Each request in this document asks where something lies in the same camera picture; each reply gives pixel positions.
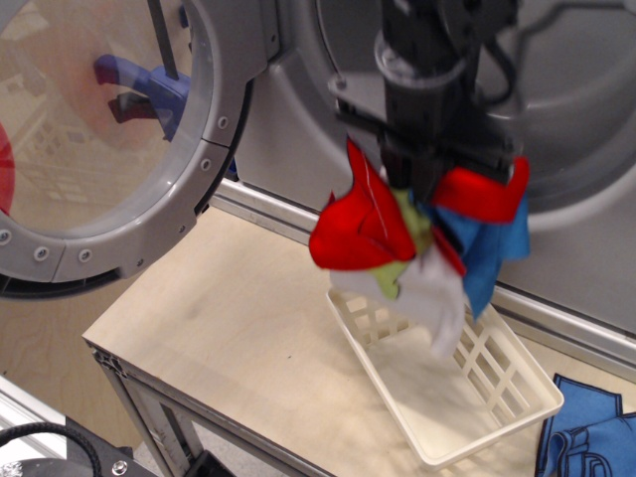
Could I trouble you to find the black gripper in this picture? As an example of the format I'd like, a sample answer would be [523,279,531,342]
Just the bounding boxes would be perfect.
[328,34,514,203]

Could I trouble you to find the aluminium frame rail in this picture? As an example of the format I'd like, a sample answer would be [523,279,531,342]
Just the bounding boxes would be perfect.
[209,179,635,382]

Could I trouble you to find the white plastic laundry basket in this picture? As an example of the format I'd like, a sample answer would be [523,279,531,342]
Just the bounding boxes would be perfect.
[327,289,564,470]

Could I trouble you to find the small red black-edged cloth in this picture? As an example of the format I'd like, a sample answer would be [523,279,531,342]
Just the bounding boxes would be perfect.
[431,226,467,277]

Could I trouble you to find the red cloth with black trim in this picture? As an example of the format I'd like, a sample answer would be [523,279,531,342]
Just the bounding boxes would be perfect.
[309,138,416,271]

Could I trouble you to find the red round object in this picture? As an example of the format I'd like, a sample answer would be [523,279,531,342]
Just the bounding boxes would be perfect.
[0,126,16,216]

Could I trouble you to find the blue felt cloth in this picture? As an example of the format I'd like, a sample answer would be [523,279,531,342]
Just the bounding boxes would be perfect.
[429,195,531,320]

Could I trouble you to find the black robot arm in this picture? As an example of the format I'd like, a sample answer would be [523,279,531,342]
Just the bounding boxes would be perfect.
[329,1,519,204]

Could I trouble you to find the black braided cable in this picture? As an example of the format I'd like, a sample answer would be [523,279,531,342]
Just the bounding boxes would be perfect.
[0,422,103,477]

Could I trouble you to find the black metal base plate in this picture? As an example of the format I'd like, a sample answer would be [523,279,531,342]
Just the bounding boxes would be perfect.
[66,417,154,477]

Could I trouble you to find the lime green cloth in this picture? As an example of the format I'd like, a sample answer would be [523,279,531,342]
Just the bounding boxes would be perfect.
[369,188,433,300]

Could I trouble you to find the white cloth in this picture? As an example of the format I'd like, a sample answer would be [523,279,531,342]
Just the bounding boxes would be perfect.
[330,243,465,358]

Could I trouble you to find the grey laundry machine body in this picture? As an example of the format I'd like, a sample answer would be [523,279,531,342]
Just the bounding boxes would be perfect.
[185,1,635,334]

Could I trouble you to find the blue cloth on table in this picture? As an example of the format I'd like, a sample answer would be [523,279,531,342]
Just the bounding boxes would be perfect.
[534,374,635,477]

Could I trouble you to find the blue bar clamp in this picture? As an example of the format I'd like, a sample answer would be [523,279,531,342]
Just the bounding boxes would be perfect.
[93,55,191,142]

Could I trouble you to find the grey round machine door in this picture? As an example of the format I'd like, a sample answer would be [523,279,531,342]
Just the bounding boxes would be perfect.
[1,1,279,300]

